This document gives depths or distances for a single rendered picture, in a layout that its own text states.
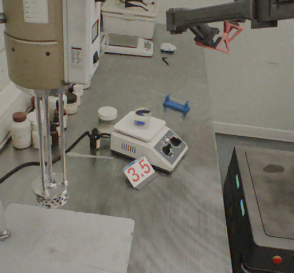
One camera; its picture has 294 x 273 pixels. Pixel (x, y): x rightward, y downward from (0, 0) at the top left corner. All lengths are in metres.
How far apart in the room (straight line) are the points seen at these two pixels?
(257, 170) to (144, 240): 1.06
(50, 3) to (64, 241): 0.50
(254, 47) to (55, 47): 2.07
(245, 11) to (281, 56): 1.53
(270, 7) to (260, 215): 0.87
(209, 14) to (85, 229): 0.70
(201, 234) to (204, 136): 0.43
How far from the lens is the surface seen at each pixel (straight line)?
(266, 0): 1.01
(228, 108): 2.66
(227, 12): 1.09
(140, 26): 2.05
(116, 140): 1.04
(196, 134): 1.21
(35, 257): 0.80
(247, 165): 1.82
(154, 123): 1.07
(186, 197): 0.96
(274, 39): 2.51
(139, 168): 0.98
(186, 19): 1.21
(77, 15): 0.50
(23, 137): 1.08
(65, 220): 0.86
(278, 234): 1.52
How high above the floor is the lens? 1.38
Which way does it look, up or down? 32 degrees down
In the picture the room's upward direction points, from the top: 7 degrees clockwise
